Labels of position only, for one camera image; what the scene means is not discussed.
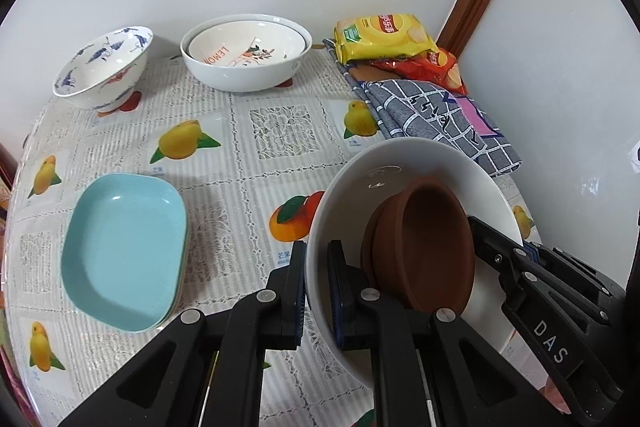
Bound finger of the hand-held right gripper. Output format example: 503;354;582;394
524;243;626;323
467;216;541;313

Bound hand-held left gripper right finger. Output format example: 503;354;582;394
326;239;566;427

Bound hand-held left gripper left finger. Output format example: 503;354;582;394
57;241;308;427

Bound small brown bowl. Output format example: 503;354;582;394
360;197;407;304
372;176;476;314

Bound blue square plate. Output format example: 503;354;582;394
61;173;190;333

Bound grey checked cloth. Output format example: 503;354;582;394
322;38;523;178

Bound red chips bag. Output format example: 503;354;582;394
370;48;468;96

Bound large white bowl grey scrolls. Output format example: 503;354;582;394
180;14;313;94

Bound yellow chips bag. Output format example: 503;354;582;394
334;13;438;65

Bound white bowl orange print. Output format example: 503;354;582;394
187;21;307;70

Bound blue and white patterned bowl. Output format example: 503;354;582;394
52;25;154;112

